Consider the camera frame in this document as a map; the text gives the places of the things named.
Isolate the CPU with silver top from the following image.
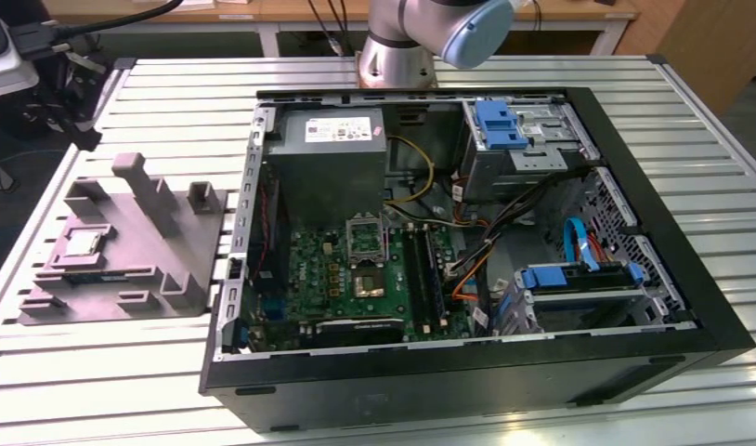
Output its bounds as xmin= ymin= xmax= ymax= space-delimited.
xmin=64 ymin=231 xmax=101 ymax=256

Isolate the CPU socket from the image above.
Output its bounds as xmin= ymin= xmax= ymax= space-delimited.
xmin=350 ymin=267 xmax=390 ymax=299

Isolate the small white box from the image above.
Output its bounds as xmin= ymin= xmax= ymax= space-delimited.
xmin=165 ymin=0 xmax=218 ymax=13

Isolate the grey parts rack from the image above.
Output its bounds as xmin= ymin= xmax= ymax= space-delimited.
xmin=16 ymin=151 xmax=230 ymax=326

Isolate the RAM stick with blue label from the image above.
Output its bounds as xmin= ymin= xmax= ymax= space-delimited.
xmin=60 ymin=271 xmax=134 ymax=284

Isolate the grey power supply unit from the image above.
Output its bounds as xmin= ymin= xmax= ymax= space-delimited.
xmin=262 ymin=107 xmax=392 ymax=233

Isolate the metal socket cover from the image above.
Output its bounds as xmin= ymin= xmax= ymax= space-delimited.
xmin=344 ymin=214 xmax=386 ymax=265

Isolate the green motherboard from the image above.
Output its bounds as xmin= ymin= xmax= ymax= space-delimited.
xmin=246 ymin=211 xmax=478 ymax=352

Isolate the black RAM slot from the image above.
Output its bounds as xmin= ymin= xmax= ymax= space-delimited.
xmin=410 ymin=226 xmax=433 ymax=332
xmin=422 ymin=226 xmax=450 ymax=332
xmin=416 ymin=226 xmax=442 ymax=332
xmin=404 ymin=226 xmax=425 ymax=332

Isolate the black graphics card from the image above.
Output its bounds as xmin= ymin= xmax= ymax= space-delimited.
xmin=313 ymin=317 xmax=405 ymax=348

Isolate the blue plastic drive latch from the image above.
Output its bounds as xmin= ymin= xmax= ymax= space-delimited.
xmin=474 ymin=99 xmax=529 ymax=151

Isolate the metal drive cage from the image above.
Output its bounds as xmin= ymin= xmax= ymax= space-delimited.
xmin=461 ymin=99 xmax=602 ymax=201

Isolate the wooden desk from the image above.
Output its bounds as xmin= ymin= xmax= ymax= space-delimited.
xmin=40 ymin=0 xmax=641 ymax=59

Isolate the black PC case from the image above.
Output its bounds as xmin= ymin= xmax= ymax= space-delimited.
xmin=196 ymin=85 xmax=756 ymax=434

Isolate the hard disk in blue carrier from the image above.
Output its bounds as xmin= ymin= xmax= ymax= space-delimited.
xmin=520 ymin=262 xmax=645 ymax=295

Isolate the wooden cabinet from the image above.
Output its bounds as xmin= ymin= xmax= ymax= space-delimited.
xmin=612 ymin=0 xmax=756 ymax=117

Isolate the metal disk bay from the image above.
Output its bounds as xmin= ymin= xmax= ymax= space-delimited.
xmin=494 ymin=259 xmax=694 ymax=335

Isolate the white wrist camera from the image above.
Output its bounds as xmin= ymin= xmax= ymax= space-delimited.
xmin=0 ymin=18 xmax=44 ymax=101

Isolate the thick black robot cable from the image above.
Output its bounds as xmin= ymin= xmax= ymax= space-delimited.
xmin=9 ymin=0 xmax=186 ymax=60

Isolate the thin cable with silver plug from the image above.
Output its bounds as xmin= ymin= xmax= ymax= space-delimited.
xmin=308 ymin=0 xmax=354 ymax=57

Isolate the wire locking lever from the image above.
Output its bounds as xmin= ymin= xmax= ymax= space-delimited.
xmin=380 ymin=216 xmax=393 ymax=267

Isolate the yellow wire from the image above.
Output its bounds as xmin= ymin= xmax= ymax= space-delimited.
xmin=382 ymin=134 xmax=434 ymax=204

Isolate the grey wire bundle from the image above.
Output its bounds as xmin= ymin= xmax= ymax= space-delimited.
xmin=382 ymin=202 xmax=484 ymax=229

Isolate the orange wire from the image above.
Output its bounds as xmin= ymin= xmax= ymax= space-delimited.
xmin=449 ymin=271 xmax=485 ymax=308

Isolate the black wire bundle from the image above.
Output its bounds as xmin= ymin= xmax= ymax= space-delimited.
xmin=445 ymin=169 xmax=589 ymax=280

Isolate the light blue flat wire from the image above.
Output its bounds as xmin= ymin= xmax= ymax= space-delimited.
xmin=562 ymin=216 xmax=602 ymax=273

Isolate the red wire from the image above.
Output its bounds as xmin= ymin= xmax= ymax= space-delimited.
xmin=585 ymin=230 xmax=624 ymax=269

